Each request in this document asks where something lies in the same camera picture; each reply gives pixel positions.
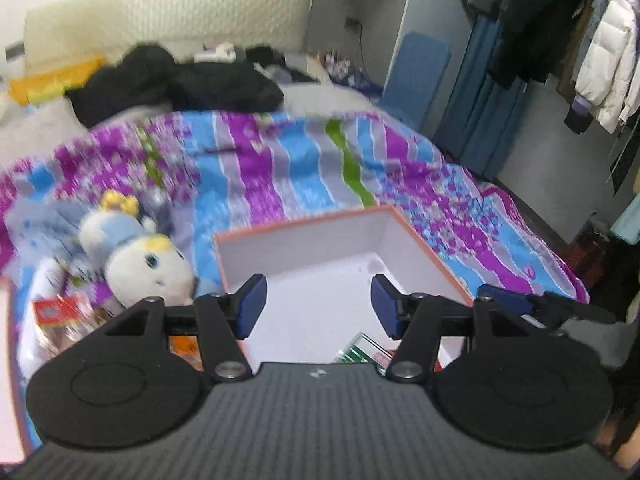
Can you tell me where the green brown snack packet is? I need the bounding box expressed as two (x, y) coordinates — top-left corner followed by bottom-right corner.
(334, 333), (396, 376)

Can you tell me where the red clear dried snack bag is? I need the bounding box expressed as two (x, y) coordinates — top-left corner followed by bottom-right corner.
(34, 292), (110, 360)

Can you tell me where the white blue plush toy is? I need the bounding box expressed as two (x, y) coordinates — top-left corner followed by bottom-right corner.
(78, 188), (215, 308)

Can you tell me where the deep pink cardboard box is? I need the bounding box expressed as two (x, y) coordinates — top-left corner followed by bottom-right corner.
(214, 206), (473, 368)

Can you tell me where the colourful floral bedspread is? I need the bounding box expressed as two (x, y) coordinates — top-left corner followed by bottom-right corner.
(1, 112), (589, 322)

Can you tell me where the white spray bottle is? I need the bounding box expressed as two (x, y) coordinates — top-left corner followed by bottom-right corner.
(17, 258), (66, 380)

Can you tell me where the blue curtain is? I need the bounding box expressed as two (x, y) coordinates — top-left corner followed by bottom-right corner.
(433, 15), (527, 181)

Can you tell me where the light blue plastic bag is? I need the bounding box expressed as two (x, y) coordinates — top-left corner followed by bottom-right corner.
(2, 198), (96, 283)

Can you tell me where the white puffer jacket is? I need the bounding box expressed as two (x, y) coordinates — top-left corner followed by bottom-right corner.
(565, 0), (639, 134)

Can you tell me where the pink box lid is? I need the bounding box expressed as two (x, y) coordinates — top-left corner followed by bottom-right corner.
(0, 278), (32, 466)

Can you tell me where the black clothing pile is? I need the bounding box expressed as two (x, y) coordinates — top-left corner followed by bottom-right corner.
(64, 44), (318, 129)

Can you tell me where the grey blanket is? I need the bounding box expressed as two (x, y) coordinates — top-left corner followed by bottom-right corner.
(0, 94), (174, 166)

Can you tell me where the yellow pillow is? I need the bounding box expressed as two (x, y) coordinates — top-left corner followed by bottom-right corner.
(9, 56), (107, 106)

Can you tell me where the cream quilted headboard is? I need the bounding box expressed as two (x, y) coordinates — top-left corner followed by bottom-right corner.
(23, 0), (310, 76)

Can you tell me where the white wardrobe shelf unit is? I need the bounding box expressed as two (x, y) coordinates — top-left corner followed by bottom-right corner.
(306, 0), (472, 138)

